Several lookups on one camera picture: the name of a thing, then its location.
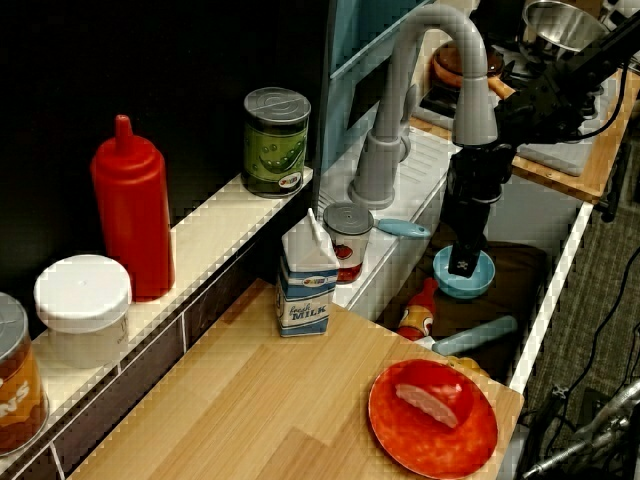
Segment white toy sink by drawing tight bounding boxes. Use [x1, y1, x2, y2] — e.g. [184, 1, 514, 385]
[319, 124, 596, 394]

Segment shiny metal pot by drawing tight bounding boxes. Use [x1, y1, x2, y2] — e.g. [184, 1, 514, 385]
[521, 0, 612, 57]

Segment green peas can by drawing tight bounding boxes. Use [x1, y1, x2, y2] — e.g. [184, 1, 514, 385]
[241, 86, 312, 199]

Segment metal stand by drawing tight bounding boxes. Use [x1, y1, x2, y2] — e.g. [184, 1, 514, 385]
[519, 379, 640, 480]

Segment red plate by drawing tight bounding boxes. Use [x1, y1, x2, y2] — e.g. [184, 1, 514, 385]
[368, 358, 500, 476]

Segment light blue bowl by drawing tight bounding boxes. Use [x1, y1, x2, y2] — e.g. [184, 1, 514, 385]
[432, 243, 497, 300]

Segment red orange toy bottle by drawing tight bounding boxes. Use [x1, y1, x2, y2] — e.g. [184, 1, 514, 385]
[397, 277, 441, 342]

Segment brown pan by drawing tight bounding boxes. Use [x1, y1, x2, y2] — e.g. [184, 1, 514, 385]
[431, 40, 519, 109]

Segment grey toy faucet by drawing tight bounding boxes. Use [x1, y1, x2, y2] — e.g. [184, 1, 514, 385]
[348, 3, 499, 210]

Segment yellow toy food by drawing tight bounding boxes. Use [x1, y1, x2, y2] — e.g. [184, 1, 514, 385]
[447, 354, 494, 381]

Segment brown cloth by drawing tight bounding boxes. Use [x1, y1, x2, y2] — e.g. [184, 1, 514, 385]
[379, 217, 549, 381]

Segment salmon sushi piece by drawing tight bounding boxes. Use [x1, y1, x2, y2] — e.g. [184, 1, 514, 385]
[395, 382, 460, 430]

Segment light blue utensil handle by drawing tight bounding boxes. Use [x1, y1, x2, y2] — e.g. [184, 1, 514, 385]
[417, 314, 520, 356]

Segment white lidded jar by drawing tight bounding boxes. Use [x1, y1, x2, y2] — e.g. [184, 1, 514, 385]
[33, 254, 134, 370]

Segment blue white milk carton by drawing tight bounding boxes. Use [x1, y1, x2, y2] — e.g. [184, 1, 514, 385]
[276, 207, 340, 339]

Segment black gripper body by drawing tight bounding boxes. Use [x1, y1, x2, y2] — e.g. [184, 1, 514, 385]
[438, 143, 512, 249]

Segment tomato can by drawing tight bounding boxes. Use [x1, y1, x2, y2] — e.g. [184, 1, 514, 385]
[322, 201, 375, 285]

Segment black cable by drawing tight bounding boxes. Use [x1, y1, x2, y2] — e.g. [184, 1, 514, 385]
[549, 234, 640, 401]

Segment red squeeze bottle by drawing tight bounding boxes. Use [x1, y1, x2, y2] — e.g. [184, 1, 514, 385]
[90, 114, 177, 303]

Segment orange beans can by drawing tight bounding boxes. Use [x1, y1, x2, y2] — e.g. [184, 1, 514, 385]
[0, 292, 51, 456]

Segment grey toy stove top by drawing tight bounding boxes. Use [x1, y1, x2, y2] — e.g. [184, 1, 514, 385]
[418, 44, 624, 177]

